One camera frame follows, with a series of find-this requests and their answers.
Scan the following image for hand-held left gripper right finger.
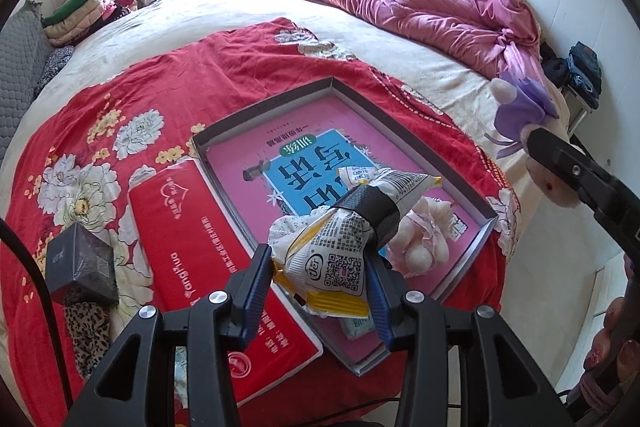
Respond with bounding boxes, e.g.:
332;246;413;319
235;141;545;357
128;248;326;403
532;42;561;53
362;249;571;427

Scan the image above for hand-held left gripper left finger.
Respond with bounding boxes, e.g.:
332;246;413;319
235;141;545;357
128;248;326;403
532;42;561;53
62;244;273;427

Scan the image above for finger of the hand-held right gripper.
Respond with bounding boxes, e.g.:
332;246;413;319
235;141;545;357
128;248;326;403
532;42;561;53
527;127;640;258

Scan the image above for green printed tissue packet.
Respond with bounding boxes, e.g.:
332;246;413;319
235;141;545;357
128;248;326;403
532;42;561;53
340;313;377;342

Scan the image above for red tissue pack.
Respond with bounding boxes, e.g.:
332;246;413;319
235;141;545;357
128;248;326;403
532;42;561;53
127;157;325;408

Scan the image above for yellow white snack packet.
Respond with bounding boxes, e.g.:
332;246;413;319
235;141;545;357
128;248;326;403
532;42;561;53
268;166;444;319

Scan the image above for white fluffy puffs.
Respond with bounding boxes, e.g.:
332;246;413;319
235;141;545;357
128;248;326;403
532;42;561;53
387;196;466;279

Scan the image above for purple plush toy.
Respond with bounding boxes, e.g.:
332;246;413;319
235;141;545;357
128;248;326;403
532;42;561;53
492;71;588;208

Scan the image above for leopard print cloth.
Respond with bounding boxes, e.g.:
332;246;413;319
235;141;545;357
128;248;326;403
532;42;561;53
64;301;112;380

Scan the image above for small dark box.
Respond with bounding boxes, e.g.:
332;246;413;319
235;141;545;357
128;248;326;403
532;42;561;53
46;222;118;308

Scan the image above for grey shallow box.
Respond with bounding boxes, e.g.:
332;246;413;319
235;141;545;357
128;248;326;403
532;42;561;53
191;77;496;378

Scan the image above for person's right hand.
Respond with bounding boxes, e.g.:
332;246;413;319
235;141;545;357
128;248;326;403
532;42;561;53
582;252;640;378

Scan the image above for metal stool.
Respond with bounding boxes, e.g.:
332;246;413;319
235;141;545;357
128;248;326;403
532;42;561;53
562;84;598;138

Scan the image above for black clothes heap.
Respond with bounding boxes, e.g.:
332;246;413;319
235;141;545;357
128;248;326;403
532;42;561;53
542;42;571;85

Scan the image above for pink book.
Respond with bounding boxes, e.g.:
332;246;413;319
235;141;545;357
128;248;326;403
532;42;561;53
205;94;483;365

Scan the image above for pink quilt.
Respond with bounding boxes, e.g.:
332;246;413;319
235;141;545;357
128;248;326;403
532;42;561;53
256;0;543;82

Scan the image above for red floral blanket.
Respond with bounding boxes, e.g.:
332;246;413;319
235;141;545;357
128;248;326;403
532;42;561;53
0;17;521;423

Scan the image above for bed with beige sheet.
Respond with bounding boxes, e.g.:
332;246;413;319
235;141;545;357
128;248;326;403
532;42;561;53
0;0;573;408

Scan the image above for dark patterned pillow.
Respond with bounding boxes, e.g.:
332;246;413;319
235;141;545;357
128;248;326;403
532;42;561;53
34;46;76;100

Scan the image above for stack of folded blankets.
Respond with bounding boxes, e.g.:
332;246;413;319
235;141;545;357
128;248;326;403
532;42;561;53
41;0;141;48

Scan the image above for grey quilted headboard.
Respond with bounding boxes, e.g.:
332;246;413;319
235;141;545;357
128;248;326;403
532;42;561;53
0;0;53;158

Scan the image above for black cable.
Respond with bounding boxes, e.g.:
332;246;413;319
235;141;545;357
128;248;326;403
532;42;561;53
0;221;68;358

